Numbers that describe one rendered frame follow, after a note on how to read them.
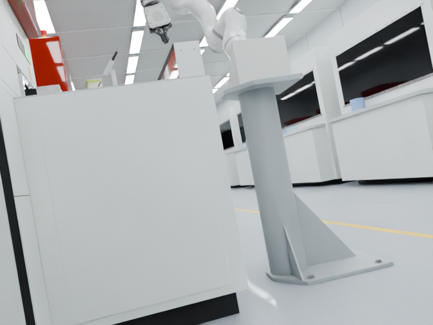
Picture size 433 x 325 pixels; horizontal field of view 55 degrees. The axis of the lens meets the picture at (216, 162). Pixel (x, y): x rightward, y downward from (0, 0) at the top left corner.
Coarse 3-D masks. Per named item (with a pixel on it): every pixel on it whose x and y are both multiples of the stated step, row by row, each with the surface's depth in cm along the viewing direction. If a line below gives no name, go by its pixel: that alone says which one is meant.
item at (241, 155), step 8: (240, 112) 948; (240, 120) 958; (240, 128) 968; (240, 136) 978; (240, 144) 941; (240, 152) 928; (248, 152) 879; (240, 160) 937; (248, 160) 887; (240, 168) 948; (248, 168) 896; (240, 176) 957; (248, 176) 905; (240, 184) 968; (248, 184) 914
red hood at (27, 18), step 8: (8, 0) 149; (16, 0) 150; (24, 0) 156; (32, 0) 183; (16, 8) 156; (24, 8) 157; (32, 8) 177; (16, 16) 162; (24, 16) 164; (32, 16) 172; (24, 24) 170; (32, 24) 172; (24, 32) 179; (32, 32) 180
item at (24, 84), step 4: (20, 76) 143; (20, 80) 143; (24, 80) 148; (20, 84) 143; (24, 84) 150; (28, 84) 155; (20, 88) 143; (24, 88) 144; (28, 88) 155; (24, 92) 143
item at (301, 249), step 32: (224, 96) 179; (256, 96) 174; (256, 128) 175; (256, 160) 176; (256, 192) 180; (288, 192) 175; (288, 224) 173; (320, 224) 183; (288, 256) 173; (320, 256) 182; (352, 256) 184
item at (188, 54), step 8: (176, 48) 147; (184, 48) 147; (192, 48) 148; (176, 56) 146; (184, 56) 147; (192, 56) 148; (200, 56) 149; (184, 64) 147; (192, 64) 148; (200, 64) 148; (184, 72) 147; (192, 72) 147; (200, 72) 148
